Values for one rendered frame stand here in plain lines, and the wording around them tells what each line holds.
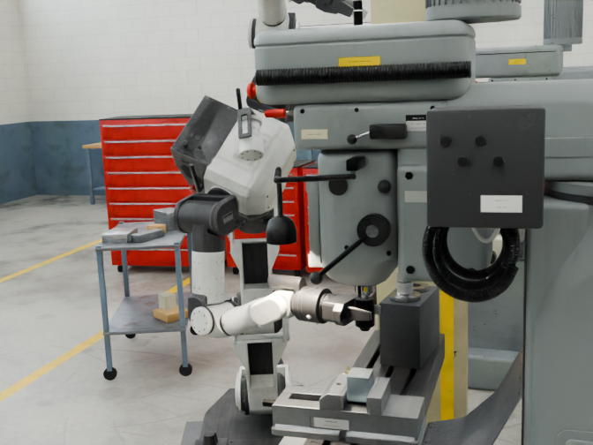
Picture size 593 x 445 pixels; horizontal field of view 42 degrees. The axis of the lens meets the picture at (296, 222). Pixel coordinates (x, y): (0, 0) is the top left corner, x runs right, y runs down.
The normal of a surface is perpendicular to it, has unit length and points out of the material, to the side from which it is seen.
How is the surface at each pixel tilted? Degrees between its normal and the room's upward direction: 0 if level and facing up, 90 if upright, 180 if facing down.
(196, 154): 57
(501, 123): 90
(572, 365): 89
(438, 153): 90
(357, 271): 117
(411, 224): 90
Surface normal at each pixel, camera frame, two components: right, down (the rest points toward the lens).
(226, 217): 0.86, 0.06
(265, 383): -0.03, -0.79
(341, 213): -0.29, 0.19
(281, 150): 0.63, 0.03
